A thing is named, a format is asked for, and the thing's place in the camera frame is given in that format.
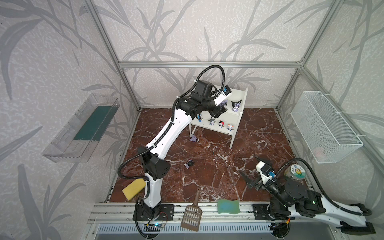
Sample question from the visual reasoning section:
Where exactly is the small grey bunny figure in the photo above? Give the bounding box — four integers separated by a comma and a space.
209, 118, 216, 126

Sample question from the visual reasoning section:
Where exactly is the white hooded Doraemon figure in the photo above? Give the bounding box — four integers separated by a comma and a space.
227, 124, 234, 132

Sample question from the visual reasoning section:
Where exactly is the black Kuromi figure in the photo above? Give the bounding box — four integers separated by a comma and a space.
184, 160, 195, 169

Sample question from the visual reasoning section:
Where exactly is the purple bat Kuromi figure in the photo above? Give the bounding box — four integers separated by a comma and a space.
231, 100, 242, 112

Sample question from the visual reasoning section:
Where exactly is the purple dress Kuromi figure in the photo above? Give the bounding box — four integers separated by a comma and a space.
189, 135, 199, 143

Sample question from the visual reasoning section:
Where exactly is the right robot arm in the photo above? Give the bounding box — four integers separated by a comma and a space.
240, 158, 376, 236

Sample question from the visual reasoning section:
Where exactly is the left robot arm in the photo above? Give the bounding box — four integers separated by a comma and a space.
118, 65, 232, 212

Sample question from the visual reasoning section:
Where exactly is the white two-tier metal shelf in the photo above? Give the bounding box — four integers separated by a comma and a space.
189, 89, 248, 149

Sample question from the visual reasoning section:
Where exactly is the round tape roll cartoon label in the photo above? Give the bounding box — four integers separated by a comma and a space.
284, 164, 307, 181

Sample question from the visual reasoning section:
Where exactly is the green wavy sponge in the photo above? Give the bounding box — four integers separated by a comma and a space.
217, 200, 241, 215

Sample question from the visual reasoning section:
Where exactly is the brown plastic litter scoop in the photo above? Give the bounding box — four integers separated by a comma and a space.
181, 188, 203, 232

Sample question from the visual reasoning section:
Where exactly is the small circuit board with LED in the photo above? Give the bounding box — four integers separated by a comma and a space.
145, 223, 166, 231

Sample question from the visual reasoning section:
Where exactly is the yellow green sponge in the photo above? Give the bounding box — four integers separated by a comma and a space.
122, 179, 146, 201

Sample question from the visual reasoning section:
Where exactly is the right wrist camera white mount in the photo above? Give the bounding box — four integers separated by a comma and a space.
256, 161, 276, 185

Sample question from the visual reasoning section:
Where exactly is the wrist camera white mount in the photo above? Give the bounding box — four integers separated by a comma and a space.
214, 86, 232, 106
256, 161, 276, 185

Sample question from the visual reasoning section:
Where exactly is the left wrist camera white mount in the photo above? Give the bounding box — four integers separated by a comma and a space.
214, 86, 232, 106

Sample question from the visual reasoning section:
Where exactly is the white wire mesh basket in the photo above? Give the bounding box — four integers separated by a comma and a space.
291, 91, 364, 164

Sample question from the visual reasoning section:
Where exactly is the clear plastic wall tray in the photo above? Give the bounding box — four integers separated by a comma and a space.
42, 94, 120, 163

